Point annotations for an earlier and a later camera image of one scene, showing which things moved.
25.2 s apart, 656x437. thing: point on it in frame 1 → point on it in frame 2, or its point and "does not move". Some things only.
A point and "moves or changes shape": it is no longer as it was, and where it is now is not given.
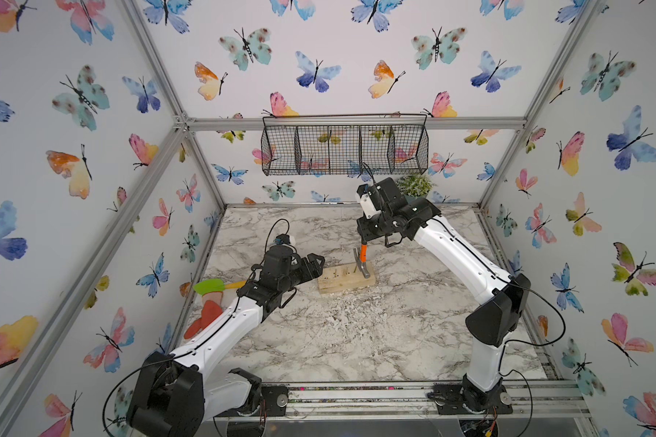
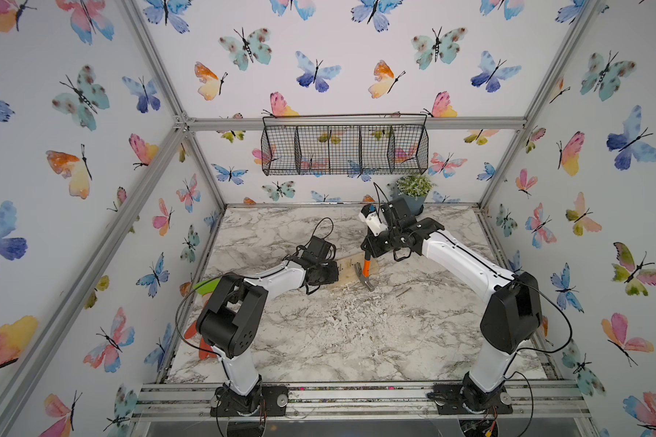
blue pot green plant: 414,187 does not move
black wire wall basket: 344,144 does not move
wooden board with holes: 343,277 moves or changes shape
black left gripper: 301,264 → 332,279
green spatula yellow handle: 213,285 does not move
